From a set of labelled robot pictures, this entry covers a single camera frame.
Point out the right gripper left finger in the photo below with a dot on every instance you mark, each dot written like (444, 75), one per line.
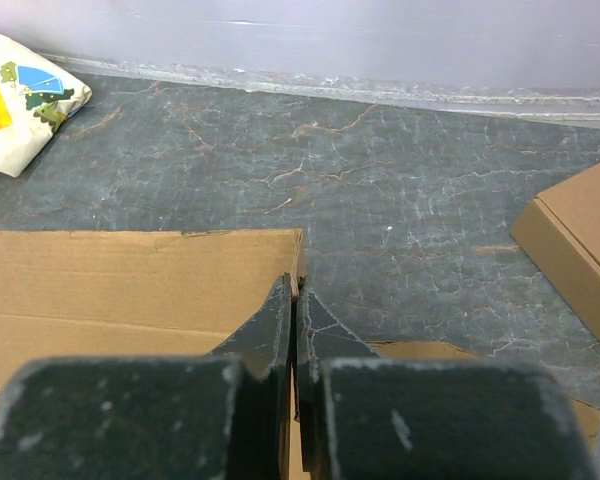
(222, 415)

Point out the closed brown cardboard box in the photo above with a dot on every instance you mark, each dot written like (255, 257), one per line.
(560, 231)

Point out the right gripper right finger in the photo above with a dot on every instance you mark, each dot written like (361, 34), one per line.
(366, 416)

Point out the white patterned cloth bag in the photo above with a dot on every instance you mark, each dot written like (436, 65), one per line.
(40, 96)

